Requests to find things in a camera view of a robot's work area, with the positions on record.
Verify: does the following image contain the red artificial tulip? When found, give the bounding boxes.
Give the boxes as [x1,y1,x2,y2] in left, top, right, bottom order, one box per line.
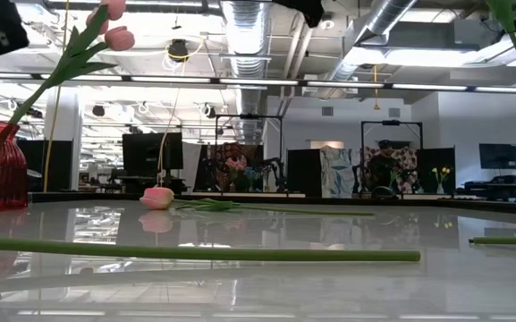
[485,0,516,107]

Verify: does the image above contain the long green foreground stem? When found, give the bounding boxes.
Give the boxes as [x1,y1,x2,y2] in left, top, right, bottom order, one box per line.
[0,233,422,264]

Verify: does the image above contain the yellow tulips in small vase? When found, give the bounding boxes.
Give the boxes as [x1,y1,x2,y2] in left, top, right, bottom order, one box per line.
[431,166,452,195]

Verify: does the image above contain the round ceiling fixture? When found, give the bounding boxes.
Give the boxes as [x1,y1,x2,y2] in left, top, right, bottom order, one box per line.
[317,12,336,32]

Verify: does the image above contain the long ceiling light strip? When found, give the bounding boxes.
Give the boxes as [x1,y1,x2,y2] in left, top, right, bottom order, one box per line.
[0,71,516,94]

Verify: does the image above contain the black partition panel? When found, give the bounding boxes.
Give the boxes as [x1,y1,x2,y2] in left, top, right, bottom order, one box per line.
[286,148,323,199]
[415,147,457,195]
[15,139,75,194]

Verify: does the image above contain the white blue-leaf curtain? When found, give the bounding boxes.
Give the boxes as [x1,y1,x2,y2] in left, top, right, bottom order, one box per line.
[320,146,365,199]

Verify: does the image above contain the pink background flower bouquet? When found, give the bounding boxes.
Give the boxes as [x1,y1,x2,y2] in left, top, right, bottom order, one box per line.
[224,155,250,174]

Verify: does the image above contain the person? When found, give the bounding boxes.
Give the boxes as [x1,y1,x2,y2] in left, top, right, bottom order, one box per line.
[366,139,405,194]

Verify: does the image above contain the floral patterned curtain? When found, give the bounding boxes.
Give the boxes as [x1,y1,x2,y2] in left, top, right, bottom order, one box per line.
[363,146,419,189]

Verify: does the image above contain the black computer monitor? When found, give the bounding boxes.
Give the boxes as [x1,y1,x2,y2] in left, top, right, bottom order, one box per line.
[121,131,185,193]

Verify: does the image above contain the background desk with printer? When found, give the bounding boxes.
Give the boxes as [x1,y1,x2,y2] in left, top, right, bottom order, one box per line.
[461,174,516,202]

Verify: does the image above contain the wide silver ceiling duct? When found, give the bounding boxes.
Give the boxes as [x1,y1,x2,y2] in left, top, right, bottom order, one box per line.
[219,0,272,145]

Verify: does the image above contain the black ceiling dome camera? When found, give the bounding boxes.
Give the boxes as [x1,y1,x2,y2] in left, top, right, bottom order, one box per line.
[167,38,190,64]

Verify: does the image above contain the beige hanging cable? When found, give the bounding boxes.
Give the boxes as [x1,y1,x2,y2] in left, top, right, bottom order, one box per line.
[156,87,182,188]

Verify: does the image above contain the dark wall screen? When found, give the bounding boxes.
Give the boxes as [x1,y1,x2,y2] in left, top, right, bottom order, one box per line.
[478,142,516,171]

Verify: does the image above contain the black aluminium table frame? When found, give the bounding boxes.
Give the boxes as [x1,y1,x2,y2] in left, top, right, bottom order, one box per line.
[28,191,516,216]

